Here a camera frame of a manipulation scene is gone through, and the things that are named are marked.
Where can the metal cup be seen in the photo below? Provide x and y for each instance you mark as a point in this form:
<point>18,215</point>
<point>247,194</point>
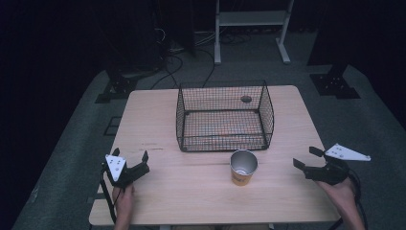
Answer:
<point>243,174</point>

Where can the person's left hand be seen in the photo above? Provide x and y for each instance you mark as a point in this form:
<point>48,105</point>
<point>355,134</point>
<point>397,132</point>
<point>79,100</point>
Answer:
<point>124,201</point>

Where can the black metal stand base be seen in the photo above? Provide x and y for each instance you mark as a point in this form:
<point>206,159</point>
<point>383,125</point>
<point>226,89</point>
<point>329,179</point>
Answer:
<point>118,87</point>
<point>335,84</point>

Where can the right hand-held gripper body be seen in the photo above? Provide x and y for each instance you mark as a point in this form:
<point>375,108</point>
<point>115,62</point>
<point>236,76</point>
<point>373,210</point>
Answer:
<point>332,171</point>

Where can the dark round table grommet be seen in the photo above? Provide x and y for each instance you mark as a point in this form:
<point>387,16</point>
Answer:
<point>246,99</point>

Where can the white metal desk frame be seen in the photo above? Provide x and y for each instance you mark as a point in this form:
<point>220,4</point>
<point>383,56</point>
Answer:
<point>252,19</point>

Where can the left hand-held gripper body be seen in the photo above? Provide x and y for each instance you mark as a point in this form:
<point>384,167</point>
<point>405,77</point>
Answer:
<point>120,174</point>

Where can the black rectangular floor frame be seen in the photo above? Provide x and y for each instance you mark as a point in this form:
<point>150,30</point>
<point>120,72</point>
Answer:
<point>112,126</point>

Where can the person's right hand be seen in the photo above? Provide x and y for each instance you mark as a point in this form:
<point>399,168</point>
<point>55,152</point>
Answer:
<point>340,195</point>

